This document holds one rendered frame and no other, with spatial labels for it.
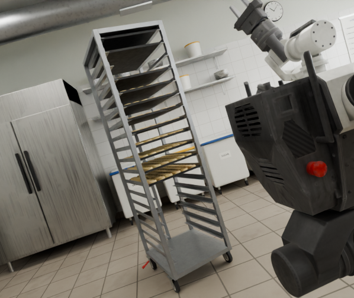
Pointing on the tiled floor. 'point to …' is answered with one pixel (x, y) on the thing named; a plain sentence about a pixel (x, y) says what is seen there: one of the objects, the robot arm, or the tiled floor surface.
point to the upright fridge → (39, 172)
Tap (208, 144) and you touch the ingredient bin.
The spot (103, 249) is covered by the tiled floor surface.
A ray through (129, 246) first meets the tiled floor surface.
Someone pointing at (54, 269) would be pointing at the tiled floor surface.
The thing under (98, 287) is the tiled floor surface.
